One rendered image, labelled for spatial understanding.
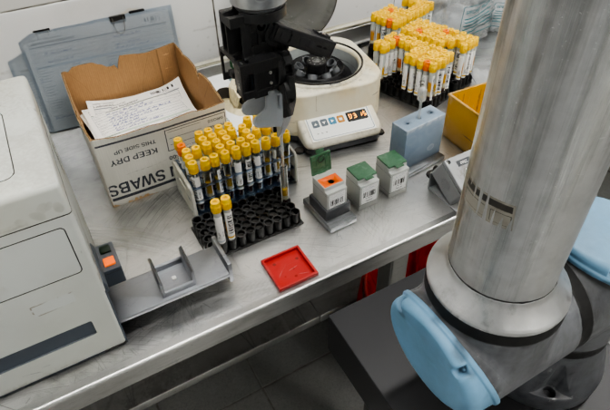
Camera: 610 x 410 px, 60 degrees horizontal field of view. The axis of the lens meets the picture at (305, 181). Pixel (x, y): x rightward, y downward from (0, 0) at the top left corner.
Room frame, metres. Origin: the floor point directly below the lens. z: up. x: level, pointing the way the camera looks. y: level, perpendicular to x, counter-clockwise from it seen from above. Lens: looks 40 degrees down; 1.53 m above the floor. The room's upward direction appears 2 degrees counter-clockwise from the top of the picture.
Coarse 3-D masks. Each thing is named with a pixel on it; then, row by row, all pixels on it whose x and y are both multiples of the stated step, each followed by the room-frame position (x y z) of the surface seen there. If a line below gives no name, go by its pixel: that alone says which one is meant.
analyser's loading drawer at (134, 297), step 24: (216, 240) 0.56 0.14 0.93; (168, 264) 0.53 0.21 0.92; (192, 264) 0.53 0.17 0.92; (216, 264) 0.53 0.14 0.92; (120, 288) 0.49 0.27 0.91; (144, 288) 0.49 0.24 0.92; (168, 288) 0.49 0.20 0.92; (192, 288) 0.49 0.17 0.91; (120, 312) 0.45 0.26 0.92; (144, 312) 0.45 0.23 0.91
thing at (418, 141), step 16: (416, 112) 0.84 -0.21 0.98; (432, 112) 0.84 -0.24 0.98; (400, 128) 0.79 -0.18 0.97; (416, 128) 0.79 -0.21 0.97; (432, 128) 0.82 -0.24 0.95; (400, 144) 0.79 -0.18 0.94; (416, 144) 0.80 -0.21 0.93; (432, 144) 0.82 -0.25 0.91; (416, 160) 0.80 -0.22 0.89; (432, 160) 0.81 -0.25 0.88
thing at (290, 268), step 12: (288, 252) 0.59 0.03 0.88; (300, 252) 0.58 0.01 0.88; (264, 264) 0.56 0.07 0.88; (276, 264) 0.56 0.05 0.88; (288, 264) 0.56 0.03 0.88; (300, 264) 0.56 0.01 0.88; (276, 276) 0.54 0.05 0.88; (288, 276) 0.54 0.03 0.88; (300, 276) 0.54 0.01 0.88; (312, 276) 0.53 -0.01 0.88; (288, 288) 0.51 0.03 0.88
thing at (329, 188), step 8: (320, 176) 0.69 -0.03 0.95; (328, 176) 0.69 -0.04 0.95; (336, 176) 0.69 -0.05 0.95; (320, 184) 0.67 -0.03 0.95; (328, 184) 0.67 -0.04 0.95; (336, 184) 0.67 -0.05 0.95; (344, 184) 0.68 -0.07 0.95; (320, 192) 0.67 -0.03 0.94; (328, 192) 0.66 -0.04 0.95; (336, 192) 0.66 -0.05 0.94; (344, 192) 0.67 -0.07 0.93; (320, 200) 0.67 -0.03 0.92; (328, 200) 0.65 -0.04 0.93; (336, 200) 0.66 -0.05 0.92; (344, 200) 0.67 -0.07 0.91; (328, 208) 0.65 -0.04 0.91
